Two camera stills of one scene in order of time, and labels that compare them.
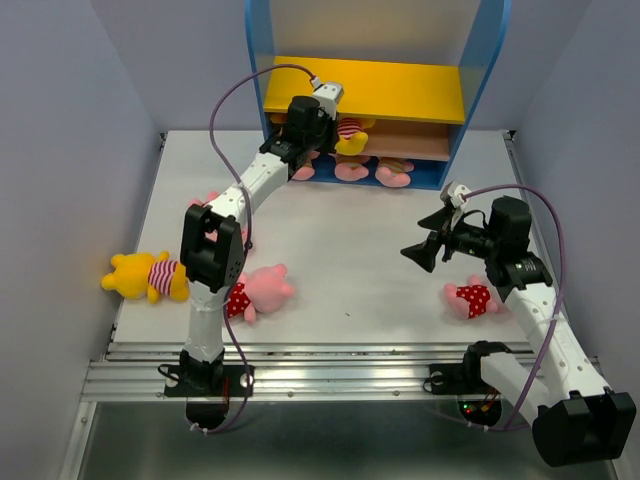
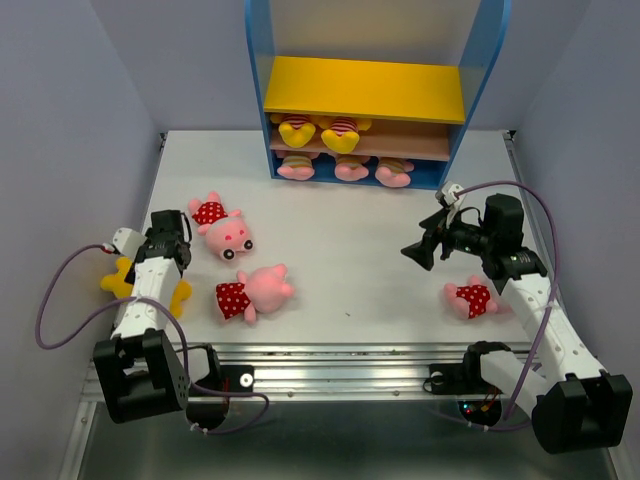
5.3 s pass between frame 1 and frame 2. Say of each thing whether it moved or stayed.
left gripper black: moved
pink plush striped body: stayed
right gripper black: stayed
